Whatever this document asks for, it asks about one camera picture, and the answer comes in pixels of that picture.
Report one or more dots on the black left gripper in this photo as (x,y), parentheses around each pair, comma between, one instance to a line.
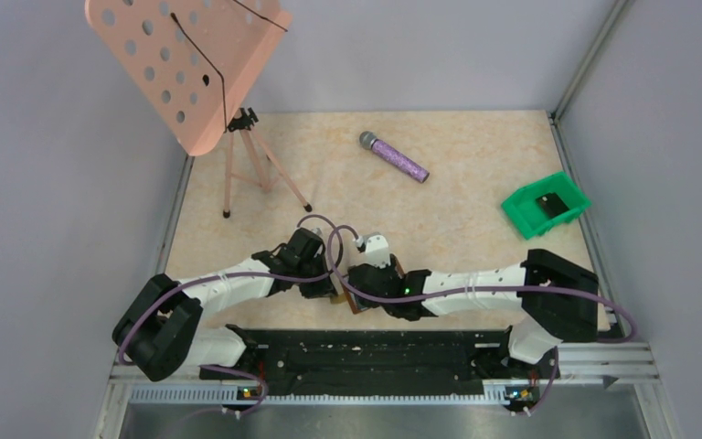
(321,289)

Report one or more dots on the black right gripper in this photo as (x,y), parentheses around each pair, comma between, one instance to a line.
(388,267)

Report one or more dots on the brown leather card holder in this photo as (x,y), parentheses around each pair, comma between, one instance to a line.
(372,282)

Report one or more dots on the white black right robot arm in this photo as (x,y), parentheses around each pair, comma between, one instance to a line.
(557,296)

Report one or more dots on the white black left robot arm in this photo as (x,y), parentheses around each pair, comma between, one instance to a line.
(165,329)

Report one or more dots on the black card in bin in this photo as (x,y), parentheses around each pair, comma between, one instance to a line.
(552,205)

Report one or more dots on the purple glitter microphone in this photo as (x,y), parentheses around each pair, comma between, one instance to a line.
(369,141)

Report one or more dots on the green plastic bin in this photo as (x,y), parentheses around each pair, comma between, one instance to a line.
(538,207)

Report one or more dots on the pink music stand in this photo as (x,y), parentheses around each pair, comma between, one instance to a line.
(196,62)

